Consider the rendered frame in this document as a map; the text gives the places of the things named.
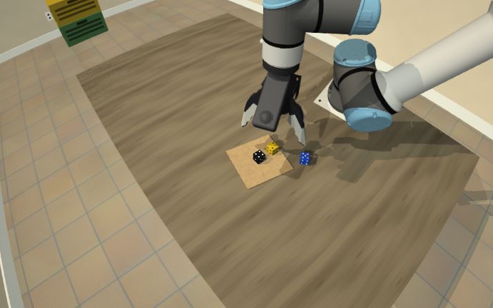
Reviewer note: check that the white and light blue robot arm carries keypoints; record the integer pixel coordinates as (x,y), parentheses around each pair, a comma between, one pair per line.
(367,97)

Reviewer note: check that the blue die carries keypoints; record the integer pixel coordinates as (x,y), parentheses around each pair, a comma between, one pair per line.
(304,158)

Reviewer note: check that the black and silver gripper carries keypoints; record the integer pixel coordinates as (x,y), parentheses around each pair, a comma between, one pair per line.
(296,114)

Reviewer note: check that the tan square mat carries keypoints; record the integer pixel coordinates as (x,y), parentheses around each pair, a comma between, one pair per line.
(253,174)

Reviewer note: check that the black die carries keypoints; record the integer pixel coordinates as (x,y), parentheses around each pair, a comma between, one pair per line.
(258,157)

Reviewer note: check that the yellow die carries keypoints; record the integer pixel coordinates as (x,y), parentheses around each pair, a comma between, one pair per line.
(272,148)

